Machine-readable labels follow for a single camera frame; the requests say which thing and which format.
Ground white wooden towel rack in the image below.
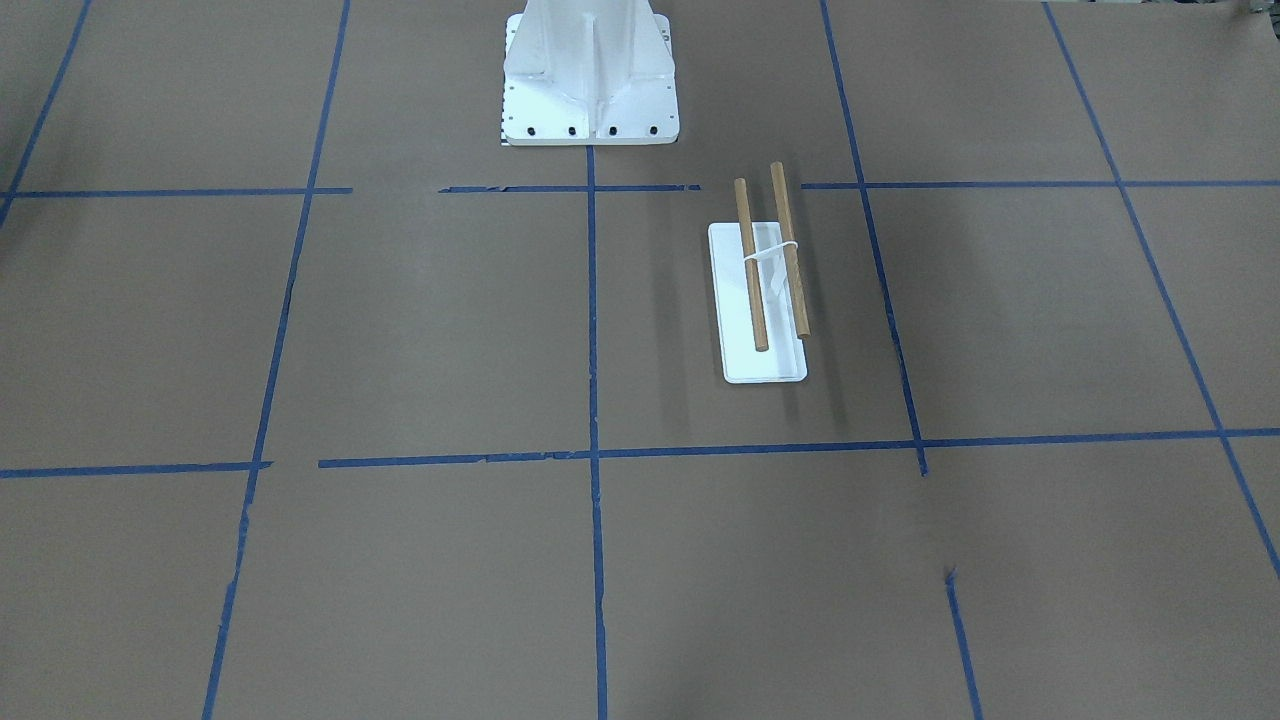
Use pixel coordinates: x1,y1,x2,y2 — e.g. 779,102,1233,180
708,161,812,386

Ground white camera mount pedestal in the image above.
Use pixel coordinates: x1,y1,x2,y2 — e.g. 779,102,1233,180
500,1,681,147

